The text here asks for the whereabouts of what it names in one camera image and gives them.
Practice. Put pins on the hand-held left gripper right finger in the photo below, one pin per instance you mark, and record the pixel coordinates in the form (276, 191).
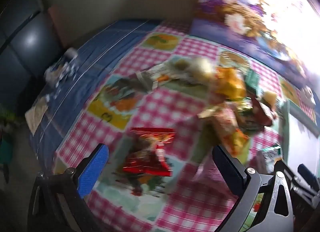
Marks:
(227, 169)

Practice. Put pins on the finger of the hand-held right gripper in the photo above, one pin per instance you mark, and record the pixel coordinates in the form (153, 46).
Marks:
(308, 177)

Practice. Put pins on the floral painting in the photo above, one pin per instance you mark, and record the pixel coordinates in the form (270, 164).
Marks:
(240, 9)

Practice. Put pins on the yellow snack packet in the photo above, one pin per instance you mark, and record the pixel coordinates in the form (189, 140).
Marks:
(230, 84)

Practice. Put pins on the white crumpled wrappers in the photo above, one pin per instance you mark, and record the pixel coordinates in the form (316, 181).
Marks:
(62, 68)

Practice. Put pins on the cream packet with orange print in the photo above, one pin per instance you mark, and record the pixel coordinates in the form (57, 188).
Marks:
(230, 132)

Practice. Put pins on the large red snack packet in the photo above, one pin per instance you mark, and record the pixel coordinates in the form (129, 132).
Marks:
(147, 152)

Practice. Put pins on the clear pale cake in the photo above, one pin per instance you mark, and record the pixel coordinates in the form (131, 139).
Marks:
(192, 68)

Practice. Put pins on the pink checked tablecloth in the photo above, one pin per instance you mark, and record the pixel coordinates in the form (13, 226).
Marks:
(160, 107)

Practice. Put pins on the green snack packet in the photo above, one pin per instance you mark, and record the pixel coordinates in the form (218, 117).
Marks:
(252, 79)

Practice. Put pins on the pale paper sheet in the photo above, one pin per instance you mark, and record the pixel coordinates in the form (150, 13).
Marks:
(37, 114)

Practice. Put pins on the white green cracker packet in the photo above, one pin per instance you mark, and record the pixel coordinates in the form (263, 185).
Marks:
(272, 157)

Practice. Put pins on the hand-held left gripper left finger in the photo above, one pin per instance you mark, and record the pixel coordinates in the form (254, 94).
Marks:
(93, 169)

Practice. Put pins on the dark grey cabinet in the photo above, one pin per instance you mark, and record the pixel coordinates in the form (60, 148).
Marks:
(27, 39)

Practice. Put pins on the teal cardboard box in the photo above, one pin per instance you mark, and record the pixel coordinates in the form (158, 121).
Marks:
(302, 132)

